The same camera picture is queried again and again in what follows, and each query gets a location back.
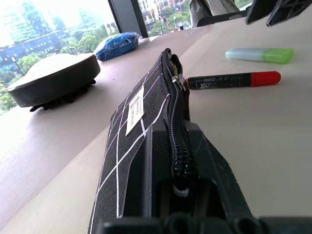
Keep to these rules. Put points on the dark window frame post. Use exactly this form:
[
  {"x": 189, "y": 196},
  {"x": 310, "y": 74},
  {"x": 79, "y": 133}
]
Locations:
[{"x": 128, "y": 17}]

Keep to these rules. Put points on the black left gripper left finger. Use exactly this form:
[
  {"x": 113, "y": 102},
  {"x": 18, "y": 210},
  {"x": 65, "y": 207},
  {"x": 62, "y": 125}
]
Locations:
[{"x": 142, "y": 175}]

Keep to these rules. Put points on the round grey black device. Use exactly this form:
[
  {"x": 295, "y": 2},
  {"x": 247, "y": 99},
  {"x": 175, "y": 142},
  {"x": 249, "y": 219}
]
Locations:
[{"x": 58, "y": 80}]

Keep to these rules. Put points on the blue crumpled plastic bag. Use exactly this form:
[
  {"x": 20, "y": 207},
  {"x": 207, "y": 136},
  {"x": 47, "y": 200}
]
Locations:
[{"x": 117, "y": 46}]

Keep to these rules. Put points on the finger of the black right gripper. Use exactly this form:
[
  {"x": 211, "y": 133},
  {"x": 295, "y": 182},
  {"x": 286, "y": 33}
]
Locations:
[
  {"x": 259, "y": 11},
  {"x": 290, "y": 12}
]

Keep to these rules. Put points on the red-capped black marker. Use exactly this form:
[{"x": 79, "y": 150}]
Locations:
[{"x": 229, "y": 80}]

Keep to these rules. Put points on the grey office chair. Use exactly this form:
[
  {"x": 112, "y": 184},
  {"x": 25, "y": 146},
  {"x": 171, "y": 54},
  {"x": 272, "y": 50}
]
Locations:
[{"x": 214, "y": 12}]

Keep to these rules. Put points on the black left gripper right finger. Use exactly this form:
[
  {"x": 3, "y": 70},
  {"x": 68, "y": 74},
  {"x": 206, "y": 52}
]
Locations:
[{"x": 214, "y": 165}]

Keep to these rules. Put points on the black white-grid zipper pouch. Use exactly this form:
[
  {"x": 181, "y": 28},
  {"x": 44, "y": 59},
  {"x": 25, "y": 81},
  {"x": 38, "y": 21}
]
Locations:
[{"x": 151, "y": 97}]

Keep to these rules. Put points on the green highlighter with pale cap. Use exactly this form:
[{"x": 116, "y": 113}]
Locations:
[{"x": 263, "y": 55}]

